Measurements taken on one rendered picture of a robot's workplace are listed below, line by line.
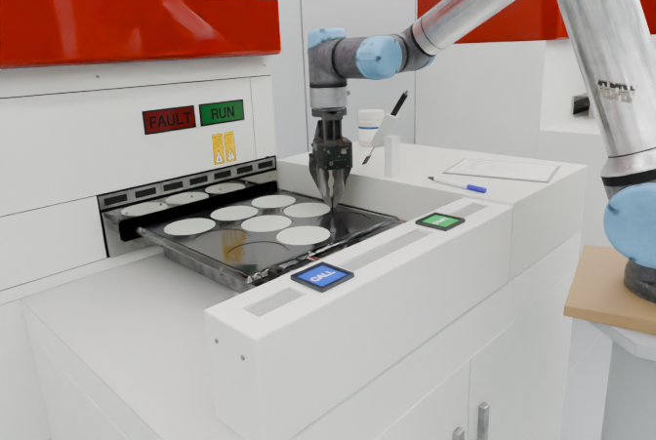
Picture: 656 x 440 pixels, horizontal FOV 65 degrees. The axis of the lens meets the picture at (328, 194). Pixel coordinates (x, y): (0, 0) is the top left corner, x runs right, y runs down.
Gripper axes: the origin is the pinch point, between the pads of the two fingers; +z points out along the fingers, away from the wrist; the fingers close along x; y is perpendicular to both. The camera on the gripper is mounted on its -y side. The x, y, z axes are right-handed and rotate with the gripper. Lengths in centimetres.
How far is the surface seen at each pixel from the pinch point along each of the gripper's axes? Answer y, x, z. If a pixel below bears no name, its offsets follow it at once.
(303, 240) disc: 18.8, -8.3, 1.3
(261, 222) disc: 6.8, -15.4, 1.3
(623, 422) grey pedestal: 42, 40, 29
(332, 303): 54, -8, -4
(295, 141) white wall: -224, 11, 26
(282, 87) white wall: -219, 5, -9
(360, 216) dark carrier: 7.8, 4.7, 1.4
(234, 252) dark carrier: 21.1, -20.3, 1.3
